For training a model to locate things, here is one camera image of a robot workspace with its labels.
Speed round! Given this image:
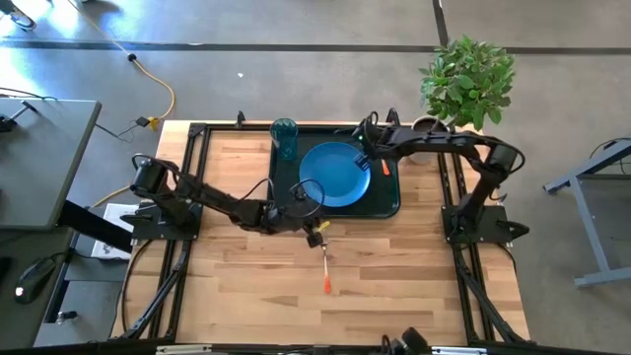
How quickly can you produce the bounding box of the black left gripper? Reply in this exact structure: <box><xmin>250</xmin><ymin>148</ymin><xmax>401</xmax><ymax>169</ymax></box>
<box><xmin>268</xmin><ymin>209</ymin><xmax>330</xmax><ymax>249</ymax></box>

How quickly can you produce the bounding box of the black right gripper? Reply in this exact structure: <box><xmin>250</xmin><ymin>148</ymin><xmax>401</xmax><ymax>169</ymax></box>
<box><xmin>353</xmin><ymin>120</ymin><xmax>398</xmax><ymax>173</ymax></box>

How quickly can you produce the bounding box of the blue plate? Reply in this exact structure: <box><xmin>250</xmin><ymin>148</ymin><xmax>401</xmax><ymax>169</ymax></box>
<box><xmin>298</xmin><ymin>141</ymin><xmax>372</xmax><ymax>209</ymax></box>

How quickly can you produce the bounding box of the orange handled metal fork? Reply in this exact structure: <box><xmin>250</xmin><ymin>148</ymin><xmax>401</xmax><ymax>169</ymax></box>
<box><xmin>319</xmin><ymin>240</ymin><xmax>333</xmax><ymax>295</ymax></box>

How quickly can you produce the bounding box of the dark green plastic tray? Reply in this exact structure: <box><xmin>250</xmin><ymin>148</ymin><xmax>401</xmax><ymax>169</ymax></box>
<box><xmin>267</xmin><ymin>125</ymin><xmax>401</xmax><ymax>221</ymax></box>

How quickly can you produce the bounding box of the white plant pot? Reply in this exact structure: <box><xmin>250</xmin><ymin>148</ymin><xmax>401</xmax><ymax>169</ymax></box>
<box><xmin>406</xmin><ymin>114</ymin><xmax>454</xmax><ymax>167</ymax></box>

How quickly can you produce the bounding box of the green leafy plant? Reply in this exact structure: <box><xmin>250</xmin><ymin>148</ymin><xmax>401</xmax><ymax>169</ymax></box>
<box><xmin>418</xmin><ymin>34</ymin><xmax>517</xmax><ymax>133</ymax></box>

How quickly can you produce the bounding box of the black bulky object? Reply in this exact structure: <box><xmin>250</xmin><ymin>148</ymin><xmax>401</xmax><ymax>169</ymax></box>
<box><xmin>380</xmin><ymin>325</ymin><xmax>431</xmax><ymax>355</ymax></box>

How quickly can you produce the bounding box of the white printed paper sheet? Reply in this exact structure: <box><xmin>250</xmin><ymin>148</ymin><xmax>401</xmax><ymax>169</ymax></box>
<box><xmin>91</xmin><ymin>201</ymin><xmax>142</xmax><ymax>261</ymax></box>

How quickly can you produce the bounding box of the black slanted beam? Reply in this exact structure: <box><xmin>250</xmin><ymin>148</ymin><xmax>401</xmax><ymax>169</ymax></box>
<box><xmin>57</xmin><ymin>199</ymin><xmax>135</xmax><ymax>254</ymax></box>

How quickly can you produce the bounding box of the black computer mouse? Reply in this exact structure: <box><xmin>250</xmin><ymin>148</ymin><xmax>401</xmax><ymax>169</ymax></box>
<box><xmin>13</xmin><ymin>255</ymin><xmax>58</xmax><ymax>305</ymax></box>

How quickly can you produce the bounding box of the grey desk top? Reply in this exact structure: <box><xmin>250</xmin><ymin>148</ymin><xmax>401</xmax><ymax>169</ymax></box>
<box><xmin>0</xmin><ymin>97</ymin><xmax>103</xmax><ymax>232</ymax></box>

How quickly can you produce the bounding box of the black desk clamp tool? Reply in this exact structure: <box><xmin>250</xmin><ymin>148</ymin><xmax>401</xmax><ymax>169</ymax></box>
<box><xmin>0</xmin><ymin>100</ymin><xmax>38</xmax><ymax>133</ymax></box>

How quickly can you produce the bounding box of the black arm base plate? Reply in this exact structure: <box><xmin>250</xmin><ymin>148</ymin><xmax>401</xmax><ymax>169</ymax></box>
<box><xmin>131</xmin><ymin>200</ymin><xmax>203</xmax><ymax>242</ymax></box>
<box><xmin>441</xmin><ymin>204</ymin><xmax>531</xmax><ymax>247</ymax></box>

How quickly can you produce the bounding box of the black aluminium table frame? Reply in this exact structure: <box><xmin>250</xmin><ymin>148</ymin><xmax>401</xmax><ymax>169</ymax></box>
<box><xmin>110</xmin><ymin>120</ymin><xmax>531</xmax><ymax>346</ymax></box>

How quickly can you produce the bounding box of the silver metal bracket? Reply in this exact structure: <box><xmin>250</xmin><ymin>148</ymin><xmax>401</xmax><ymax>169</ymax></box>
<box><xmin>155</xmin><ymin>343</ymin><xmax>213</xmax><ymax>355</ymax></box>
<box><xmin>431</xmin><ymin>346</ymin><xmax>488</xmax><ymax>355</ymax></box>

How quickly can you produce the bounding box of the long yellow cable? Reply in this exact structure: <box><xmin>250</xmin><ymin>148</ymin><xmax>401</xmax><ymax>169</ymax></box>
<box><xmin>66</xmin><ymin>0</ymin><xmax>177</xmax><ymax>132</ymax></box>

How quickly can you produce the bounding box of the short pale yellow cable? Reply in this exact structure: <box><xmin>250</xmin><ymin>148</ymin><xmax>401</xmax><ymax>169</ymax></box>
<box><xmin>91</xmin><ymin>181</ymin><xmax>134</xmax><ymax>208</ymax></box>

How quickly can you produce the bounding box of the grey metal table frame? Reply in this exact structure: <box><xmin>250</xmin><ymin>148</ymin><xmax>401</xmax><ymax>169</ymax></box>
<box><xmin>541</xmin><ymin>137</ymin><xmax>631</xmax><ymax>289</ymax></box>

